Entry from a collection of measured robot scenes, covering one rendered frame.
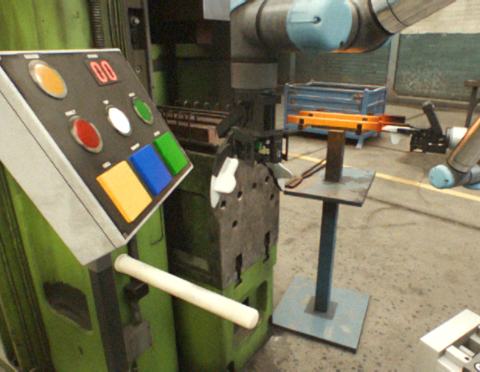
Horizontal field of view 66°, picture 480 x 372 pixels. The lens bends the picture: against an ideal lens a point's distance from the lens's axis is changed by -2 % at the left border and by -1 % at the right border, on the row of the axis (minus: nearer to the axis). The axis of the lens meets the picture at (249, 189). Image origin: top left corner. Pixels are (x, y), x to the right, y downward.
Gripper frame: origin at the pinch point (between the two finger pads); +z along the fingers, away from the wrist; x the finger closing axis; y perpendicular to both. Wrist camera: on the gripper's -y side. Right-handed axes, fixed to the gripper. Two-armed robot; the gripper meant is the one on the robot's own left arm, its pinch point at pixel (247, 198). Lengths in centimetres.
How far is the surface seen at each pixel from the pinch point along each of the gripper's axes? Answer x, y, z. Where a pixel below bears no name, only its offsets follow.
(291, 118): 54, -56, -1
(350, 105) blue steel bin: 319, -273, 43
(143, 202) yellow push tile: -20.1, 3.1, -4.9
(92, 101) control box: -23.6, -6.8, -19.0
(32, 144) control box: -33.0, 3.2, -15.7
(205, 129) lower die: 11.5, -41.3, -4.1
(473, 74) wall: 726, -345, 24
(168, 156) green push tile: -11.1, -10.1, -7.3
